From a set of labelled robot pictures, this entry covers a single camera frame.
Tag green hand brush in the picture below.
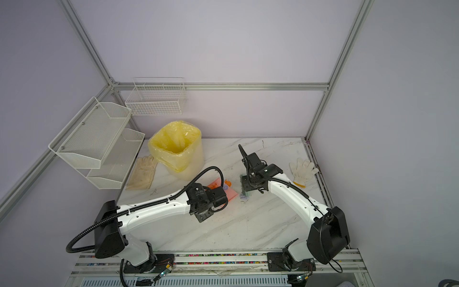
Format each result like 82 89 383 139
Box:
240 175 249 198

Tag pink plastic dustpan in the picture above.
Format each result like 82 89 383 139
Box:
208 178 239 202

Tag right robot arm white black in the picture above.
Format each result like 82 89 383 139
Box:
238 144 350 270

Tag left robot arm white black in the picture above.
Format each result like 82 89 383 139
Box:
66 166 229 273

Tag white cotton glove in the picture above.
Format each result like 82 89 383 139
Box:
289 158 319 188

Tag yellow-lined trash bin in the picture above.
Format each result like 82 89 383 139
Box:
148 121 204 181

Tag beige rubber glove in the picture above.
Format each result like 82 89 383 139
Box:
126 155 158 191

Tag lower white mesh shelf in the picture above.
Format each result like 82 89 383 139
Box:
75 128 145 190

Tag white mesh shelf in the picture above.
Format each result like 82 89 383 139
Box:
49 97 132 169
75 128 145 190

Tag upper white mesh shelf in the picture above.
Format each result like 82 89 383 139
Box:
49 97 132 169

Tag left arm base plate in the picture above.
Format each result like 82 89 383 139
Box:
123 254 175 274

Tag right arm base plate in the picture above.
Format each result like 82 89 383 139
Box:
267 252 316 272

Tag white wire basket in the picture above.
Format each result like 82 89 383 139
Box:
125 77 187 116

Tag aluminium front rail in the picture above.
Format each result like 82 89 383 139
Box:
66 249 374 287

